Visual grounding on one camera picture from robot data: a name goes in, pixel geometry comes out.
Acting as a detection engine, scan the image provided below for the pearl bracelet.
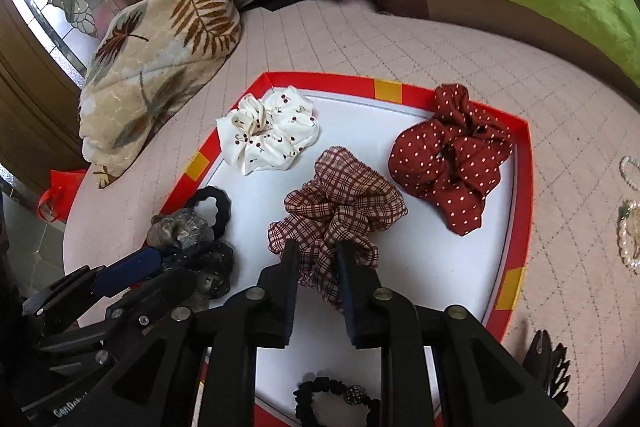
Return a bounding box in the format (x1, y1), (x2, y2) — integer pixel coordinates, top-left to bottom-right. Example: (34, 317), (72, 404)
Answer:
(616, 199), (640, 275)

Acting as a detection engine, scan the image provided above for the black bead bracelet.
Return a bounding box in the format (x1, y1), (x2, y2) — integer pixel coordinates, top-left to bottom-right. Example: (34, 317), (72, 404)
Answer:
(293, 375), (382, 427)

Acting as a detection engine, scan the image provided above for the pink plaid scrunchie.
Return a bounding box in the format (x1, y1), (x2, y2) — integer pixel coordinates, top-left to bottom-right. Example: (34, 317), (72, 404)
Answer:
(268, 146), (408, 309)

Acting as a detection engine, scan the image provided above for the black beaded hair claw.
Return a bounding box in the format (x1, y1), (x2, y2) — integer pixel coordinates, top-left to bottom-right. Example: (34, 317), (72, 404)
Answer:
(522, 329), (570, 410)

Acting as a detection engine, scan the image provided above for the red polka dot scrunchie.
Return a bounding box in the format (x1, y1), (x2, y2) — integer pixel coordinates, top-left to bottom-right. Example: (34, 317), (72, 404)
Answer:
(388, 84), (514, 236)

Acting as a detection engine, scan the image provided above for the red tray box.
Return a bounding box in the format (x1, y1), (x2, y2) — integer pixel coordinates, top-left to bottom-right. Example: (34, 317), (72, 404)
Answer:
(169, 74), (544, 426)

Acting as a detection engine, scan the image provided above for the grey black organza scrunchie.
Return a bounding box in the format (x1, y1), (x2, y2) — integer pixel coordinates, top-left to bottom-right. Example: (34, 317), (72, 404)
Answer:
(146, 208), (234, 300)

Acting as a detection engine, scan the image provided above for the white floral scrunchie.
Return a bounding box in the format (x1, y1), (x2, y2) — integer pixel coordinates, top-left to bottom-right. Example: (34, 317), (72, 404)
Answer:
(217, 86), (320, 176)

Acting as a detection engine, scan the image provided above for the leaf pattern beige pillow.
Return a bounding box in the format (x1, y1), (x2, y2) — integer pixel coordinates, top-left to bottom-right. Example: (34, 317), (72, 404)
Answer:
(79, 0), (242, 188)

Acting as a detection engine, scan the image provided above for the black braided hair tie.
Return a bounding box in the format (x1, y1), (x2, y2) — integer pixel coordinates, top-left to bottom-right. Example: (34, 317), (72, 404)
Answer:
(186, 184), (234, 241)

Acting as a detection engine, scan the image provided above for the red bag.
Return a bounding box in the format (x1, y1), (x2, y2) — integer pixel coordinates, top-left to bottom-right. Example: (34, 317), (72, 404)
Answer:
(36, 169), (87, 223)

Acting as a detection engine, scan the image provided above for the brown folded blanket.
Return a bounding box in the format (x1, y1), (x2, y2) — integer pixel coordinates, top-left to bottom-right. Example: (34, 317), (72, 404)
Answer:
(378, 0), (639, 102)

